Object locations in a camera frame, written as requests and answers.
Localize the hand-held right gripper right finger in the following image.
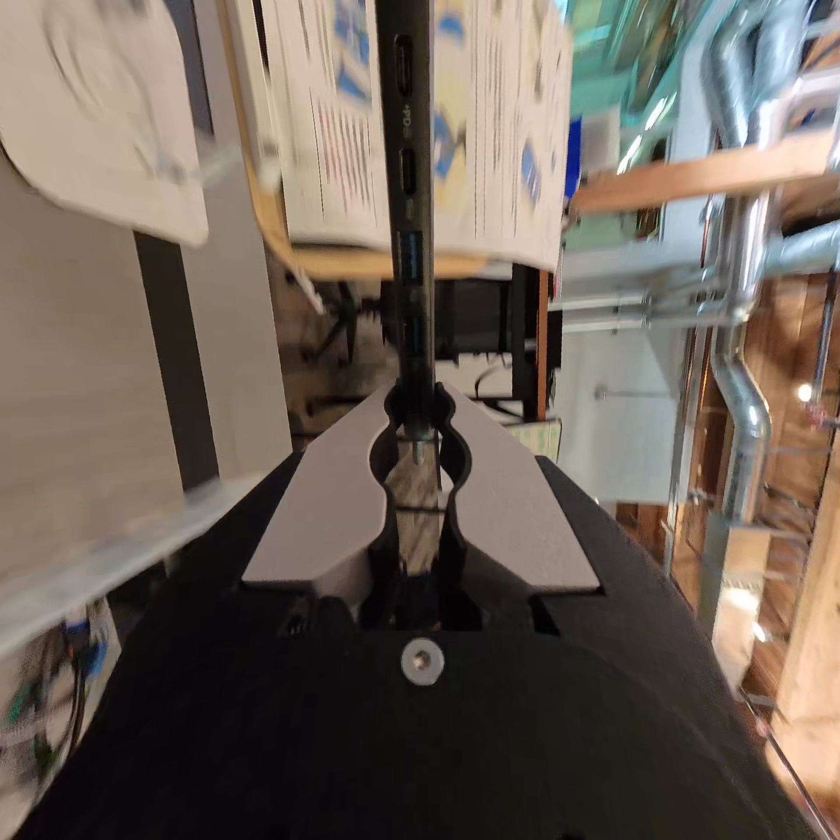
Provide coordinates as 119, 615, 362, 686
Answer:
437, 385, 602, 626

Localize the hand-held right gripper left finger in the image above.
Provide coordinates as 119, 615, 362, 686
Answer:
243, 385, 401, 626

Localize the slim black usb hub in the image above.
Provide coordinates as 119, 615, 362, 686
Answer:
372, 0, 441, 447

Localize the printed instruction sheet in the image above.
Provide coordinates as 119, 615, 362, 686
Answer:
259, 0, 576, 274

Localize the white stand base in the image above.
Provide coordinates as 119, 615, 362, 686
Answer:
0, 0, 250, 248

